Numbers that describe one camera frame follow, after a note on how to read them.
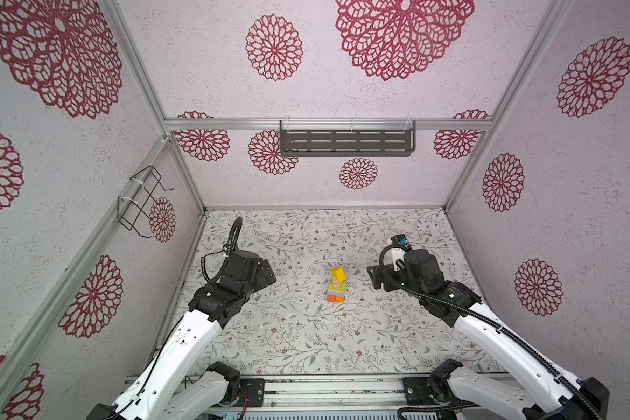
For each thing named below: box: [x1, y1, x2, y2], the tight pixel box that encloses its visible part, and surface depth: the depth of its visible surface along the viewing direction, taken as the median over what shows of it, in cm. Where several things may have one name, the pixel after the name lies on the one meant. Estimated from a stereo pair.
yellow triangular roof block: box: [330, 266, 347, 283], surface depth 86 cm
